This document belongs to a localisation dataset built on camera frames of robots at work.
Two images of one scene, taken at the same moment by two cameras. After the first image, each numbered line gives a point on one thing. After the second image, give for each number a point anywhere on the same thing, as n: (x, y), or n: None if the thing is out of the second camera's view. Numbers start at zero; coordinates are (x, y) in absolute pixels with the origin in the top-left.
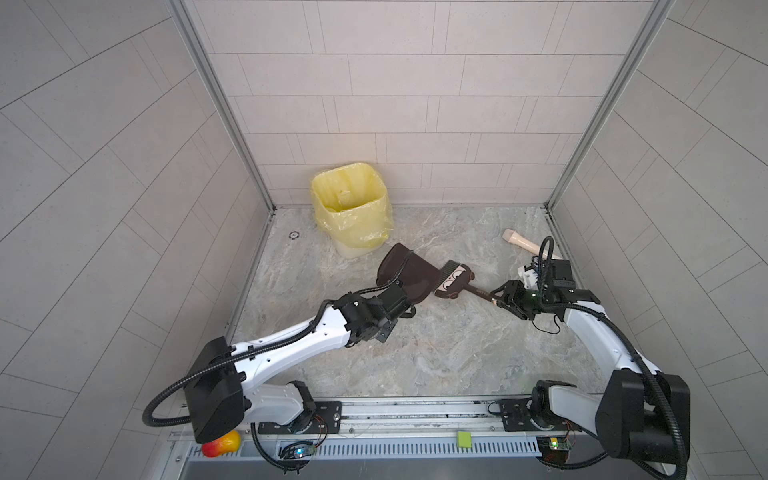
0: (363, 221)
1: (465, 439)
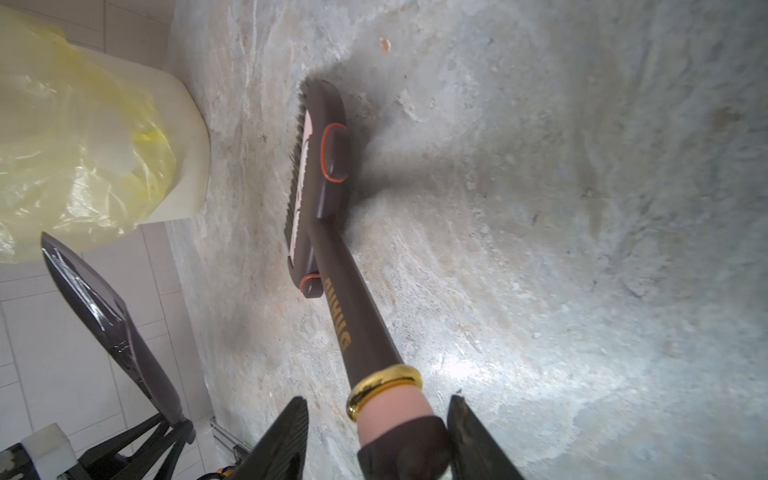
0: (91, 143)
1: None
